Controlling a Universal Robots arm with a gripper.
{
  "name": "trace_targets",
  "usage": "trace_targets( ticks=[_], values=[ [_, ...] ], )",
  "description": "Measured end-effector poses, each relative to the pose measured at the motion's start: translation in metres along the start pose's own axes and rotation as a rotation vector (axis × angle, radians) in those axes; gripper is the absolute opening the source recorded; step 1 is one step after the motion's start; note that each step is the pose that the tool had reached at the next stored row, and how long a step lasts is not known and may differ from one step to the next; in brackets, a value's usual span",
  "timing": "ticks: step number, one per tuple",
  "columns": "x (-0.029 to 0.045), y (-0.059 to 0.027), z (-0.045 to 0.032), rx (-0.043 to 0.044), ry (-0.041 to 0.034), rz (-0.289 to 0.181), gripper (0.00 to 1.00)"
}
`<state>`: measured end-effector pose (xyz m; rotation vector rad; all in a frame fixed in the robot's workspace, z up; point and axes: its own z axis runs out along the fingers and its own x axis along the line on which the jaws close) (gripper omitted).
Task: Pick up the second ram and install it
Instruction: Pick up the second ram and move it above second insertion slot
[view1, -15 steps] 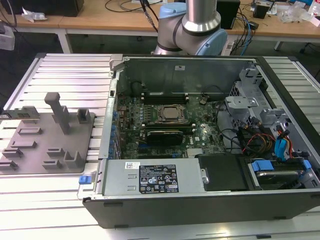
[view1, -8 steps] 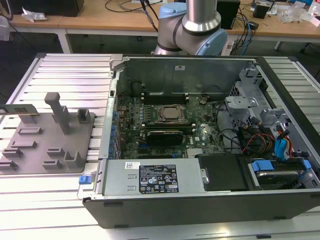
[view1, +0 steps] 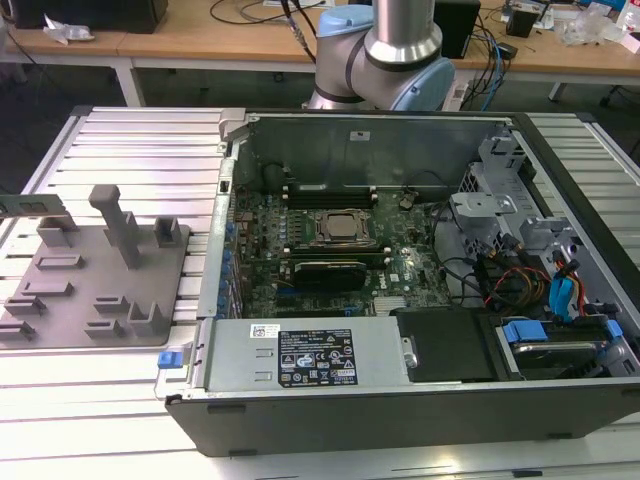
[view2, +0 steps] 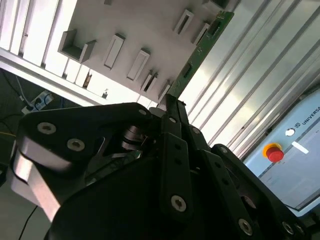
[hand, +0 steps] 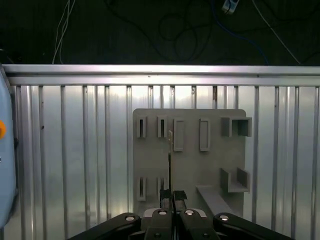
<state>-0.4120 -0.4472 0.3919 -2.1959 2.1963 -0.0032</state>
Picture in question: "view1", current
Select metal CPU socket cover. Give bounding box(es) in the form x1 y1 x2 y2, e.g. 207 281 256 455
310 208 377 246

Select silver CPU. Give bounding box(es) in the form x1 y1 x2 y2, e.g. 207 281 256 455
324 212 364 236

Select black graphics card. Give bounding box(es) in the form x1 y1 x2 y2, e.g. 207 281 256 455
292 259 369 291

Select green motherboard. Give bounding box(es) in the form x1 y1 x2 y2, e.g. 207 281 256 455
232 187 454 319

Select grey power supply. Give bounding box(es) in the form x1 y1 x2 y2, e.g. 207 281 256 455
202 319 402 392

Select grey metal drive cage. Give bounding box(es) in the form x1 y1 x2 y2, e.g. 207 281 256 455
448 133 586 262

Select black plastic shroud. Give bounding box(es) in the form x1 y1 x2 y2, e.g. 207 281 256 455
392 307 501 384

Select white power strip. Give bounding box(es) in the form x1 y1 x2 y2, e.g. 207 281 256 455
447 82 472 112

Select open black PC case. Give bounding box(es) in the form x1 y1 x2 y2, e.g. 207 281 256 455
154 109 640 459

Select blue disk carrier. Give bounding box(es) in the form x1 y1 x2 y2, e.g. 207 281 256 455
502 319 621 379

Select grey parts rack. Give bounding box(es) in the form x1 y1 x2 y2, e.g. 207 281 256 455
0 184 194 354

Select black desktop device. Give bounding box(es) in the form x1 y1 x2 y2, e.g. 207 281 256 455
438 0 482 60

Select small black speaker box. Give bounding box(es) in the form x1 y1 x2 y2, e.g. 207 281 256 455
504 8 539 38

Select black box on desk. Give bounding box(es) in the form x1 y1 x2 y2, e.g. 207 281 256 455
9 0 169 34

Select crumpled clear plastic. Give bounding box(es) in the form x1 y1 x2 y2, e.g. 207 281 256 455
42 12 96 45

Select clear plastic bags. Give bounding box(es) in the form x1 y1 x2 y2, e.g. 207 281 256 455
558 1 622 47

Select red yellow wire bundle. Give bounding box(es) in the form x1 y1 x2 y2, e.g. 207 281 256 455
487 266 554 312

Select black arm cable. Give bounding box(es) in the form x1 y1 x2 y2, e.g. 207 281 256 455
278 0 321 62

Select wooden desk white frame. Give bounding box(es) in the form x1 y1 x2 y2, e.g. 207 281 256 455
117 19 640 104
0 24 136 109

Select blue network cable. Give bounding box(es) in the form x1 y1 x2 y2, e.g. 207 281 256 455
485 27 507 112

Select blue flat wire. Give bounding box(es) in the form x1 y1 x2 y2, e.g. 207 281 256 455
548 252 577 326

